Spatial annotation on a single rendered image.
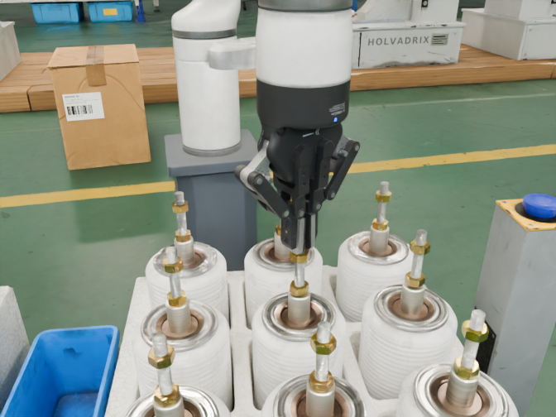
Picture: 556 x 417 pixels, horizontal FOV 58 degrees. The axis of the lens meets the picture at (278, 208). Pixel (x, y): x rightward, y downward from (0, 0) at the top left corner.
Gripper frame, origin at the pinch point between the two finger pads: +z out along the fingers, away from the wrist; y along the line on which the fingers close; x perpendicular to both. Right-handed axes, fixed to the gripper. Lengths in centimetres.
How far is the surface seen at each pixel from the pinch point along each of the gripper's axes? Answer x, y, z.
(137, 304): 21.0, -8.1, 17.2
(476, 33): 123, 246, 20
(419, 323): -8.9, 8.1, 9.8
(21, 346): 33.8, -20.3, 26.0
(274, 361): -1.6, -4.4, 12.4
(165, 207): 75, 24, 35
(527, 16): 92, 236, 8
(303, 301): -1.1, -0.3, 7.4
